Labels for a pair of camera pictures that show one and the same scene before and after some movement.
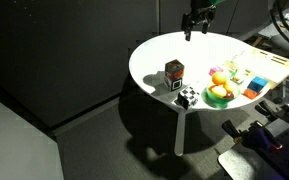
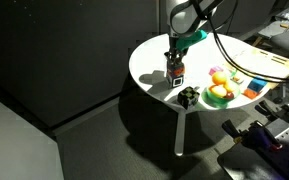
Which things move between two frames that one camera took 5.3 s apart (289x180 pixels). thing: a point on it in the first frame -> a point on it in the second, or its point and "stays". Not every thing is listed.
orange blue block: (255, 87) stays
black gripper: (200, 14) -> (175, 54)
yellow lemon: (228, 87) stays
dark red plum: (229, 95) stays
